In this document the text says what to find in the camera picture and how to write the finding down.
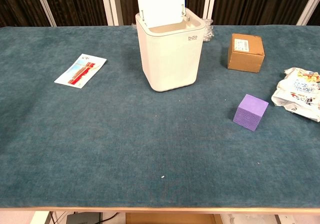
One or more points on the purple foam cube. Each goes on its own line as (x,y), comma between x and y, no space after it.
(250,113)

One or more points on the white plastic box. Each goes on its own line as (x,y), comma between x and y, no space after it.
(170,58)

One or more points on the blue table cloth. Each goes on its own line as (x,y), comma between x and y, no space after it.
(125,138)

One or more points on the bundle of clear plastic straws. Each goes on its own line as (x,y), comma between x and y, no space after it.
(208,32)

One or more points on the flat white red packet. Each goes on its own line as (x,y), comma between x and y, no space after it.
(80,71)

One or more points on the brown cardboard box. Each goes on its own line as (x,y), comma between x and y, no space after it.
(246,58)

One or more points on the large cardboard box under table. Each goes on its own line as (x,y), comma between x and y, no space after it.
(170,219)

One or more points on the dark brown curtain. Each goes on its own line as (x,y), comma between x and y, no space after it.
(75,3)

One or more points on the grey box under table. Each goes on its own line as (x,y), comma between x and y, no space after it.
(83,219)

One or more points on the crumpled white snack wrapper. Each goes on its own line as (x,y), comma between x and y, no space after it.
(300,91)

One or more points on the white partition post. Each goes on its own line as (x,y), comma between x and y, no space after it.
(110,3)
(209,1)
(308,6)
(45,6)

